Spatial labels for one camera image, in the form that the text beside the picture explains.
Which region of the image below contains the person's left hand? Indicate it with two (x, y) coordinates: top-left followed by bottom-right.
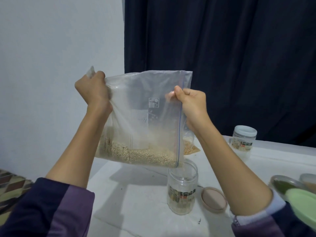
(74, 70), (113, 117)

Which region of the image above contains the person's right hand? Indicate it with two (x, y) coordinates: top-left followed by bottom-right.
(168, 86), (213, 135)

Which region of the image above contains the zip bag of corn kernels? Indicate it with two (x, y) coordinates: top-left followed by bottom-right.
(183, 131), (201, 156)

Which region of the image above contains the clear bag with cream grains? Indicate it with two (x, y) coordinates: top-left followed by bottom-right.
(86, 66), (193, 168)

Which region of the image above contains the transparent jar blue lid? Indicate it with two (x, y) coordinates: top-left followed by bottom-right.
(229, 125), (258, 156)

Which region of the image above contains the transparent jar pink lid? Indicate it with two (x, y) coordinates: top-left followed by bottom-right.
(167, 159), (198, 216)

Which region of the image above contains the pink round lid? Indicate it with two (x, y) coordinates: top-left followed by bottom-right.
(199, 186), (228, 214)

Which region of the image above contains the pile of green beans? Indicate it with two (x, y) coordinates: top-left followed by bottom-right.
(274, 180), (299, 195)

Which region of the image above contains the green round lid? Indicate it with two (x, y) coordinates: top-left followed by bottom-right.
(285, 188), (316, 231)

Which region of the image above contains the person's left forearm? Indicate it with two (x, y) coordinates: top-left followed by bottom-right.
(0, 108), (112, 237)

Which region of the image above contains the person's right forearm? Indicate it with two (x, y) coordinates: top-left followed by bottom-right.
(193, 122), (316, 237)

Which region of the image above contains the dark navy curtain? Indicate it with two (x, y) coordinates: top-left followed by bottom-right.
(123, 0), (316, 147)

